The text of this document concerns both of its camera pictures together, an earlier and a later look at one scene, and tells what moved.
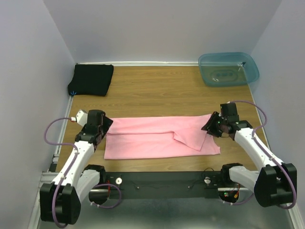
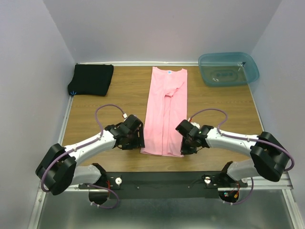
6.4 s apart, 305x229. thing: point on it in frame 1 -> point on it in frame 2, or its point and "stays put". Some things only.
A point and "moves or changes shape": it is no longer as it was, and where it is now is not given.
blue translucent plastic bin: [228, 69] stays put
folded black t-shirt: [90, 79] stays put
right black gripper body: [212, 124] -> [187, 146]
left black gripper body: [106, 124] -> [137, 139]
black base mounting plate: [164, 184] stays put
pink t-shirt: [143, 137] moves or changes shape
